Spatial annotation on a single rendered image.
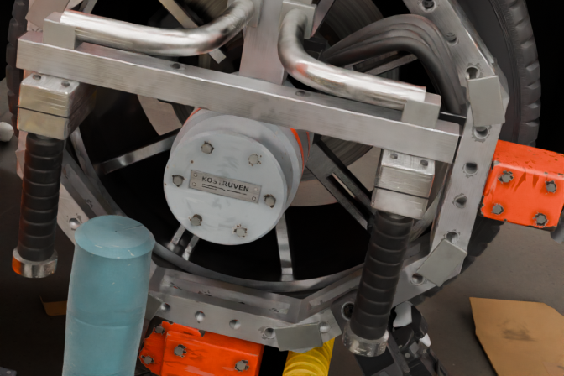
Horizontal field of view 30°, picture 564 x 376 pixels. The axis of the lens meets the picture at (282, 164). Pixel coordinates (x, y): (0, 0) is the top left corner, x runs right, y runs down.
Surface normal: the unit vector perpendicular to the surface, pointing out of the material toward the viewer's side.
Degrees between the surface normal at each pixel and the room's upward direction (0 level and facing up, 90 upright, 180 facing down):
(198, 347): 90
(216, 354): 90
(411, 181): 90
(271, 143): 34
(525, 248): 0
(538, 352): 2
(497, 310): 12
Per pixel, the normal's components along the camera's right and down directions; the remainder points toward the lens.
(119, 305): 0.40, 0.41
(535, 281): 0.17, -0.89
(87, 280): -0.45, 0.26
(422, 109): -0.15, 0.40
